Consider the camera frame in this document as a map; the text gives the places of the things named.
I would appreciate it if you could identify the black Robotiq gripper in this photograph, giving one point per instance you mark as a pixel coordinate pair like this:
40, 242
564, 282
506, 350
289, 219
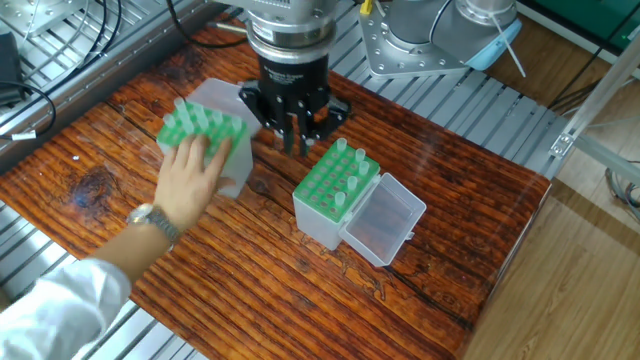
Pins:
295, 80

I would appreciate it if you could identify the clear green-rack pipette tip box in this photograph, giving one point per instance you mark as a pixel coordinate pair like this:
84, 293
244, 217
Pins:
235, 170
320, 220

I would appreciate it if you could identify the white-sleeved person left forearm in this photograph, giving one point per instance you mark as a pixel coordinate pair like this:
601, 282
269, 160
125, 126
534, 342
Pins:
60, 305

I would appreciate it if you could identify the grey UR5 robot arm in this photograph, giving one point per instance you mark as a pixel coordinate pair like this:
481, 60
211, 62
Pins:
290, 20

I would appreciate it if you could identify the person left hand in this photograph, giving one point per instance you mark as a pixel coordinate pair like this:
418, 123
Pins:
190, 185

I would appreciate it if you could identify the silver wristwatch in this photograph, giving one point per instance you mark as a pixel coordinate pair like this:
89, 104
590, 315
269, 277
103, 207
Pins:
155, 222

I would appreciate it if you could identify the black box device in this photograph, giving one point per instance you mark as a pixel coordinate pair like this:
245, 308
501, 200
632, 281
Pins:
8, 65

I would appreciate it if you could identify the silver robot mount plate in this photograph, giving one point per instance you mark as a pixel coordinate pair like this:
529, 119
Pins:
395, 50

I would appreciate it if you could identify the aluminium frame post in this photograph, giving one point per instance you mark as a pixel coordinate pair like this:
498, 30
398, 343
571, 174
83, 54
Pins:
562, 142

